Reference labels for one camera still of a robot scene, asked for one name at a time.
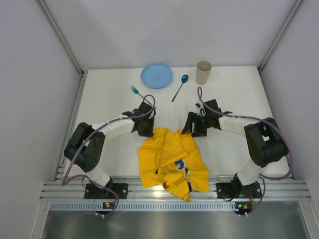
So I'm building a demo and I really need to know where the blue metallic fork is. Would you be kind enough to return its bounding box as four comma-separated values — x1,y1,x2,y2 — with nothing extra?
130,86,152,105

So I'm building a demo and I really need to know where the yellow Pikachu placemat cloth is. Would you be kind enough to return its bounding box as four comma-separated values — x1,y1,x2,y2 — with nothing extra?
138,128,209,202

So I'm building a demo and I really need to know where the blue metallic spoon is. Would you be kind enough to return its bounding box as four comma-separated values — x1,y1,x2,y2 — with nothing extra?
171,74,189,102

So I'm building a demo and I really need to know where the light blue plate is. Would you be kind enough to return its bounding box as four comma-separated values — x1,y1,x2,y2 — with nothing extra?
141,63,173,89

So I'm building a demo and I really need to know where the beige paper cup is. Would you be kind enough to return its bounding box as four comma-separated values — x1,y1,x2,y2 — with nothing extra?
196,61,212,85

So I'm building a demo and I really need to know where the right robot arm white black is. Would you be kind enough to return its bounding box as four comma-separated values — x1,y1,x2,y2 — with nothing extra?
181,100,292,194

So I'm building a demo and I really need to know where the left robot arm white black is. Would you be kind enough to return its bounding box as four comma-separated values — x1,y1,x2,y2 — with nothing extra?
62,102,156,188

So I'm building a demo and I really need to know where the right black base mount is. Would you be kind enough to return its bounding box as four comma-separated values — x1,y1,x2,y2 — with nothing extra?
215,182,262,201

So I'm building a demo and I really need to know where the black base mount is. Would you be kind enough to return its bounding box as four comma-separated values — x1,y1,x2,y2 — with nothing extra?
84,183,129,199
215,182,262,201

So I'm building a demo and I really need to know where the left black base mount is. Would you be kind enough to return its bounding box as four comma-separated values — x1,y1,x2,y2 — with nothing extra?
84,183,129,199

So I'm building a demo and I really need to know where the aluminium rail frame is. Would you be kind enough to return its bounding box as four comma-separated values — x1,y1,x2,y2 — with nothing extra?
40,176,311,201

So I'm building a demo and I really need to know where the perforated cable duct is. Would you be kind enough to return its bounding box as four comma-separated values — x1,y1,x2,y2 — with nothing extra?
50,201,251,212

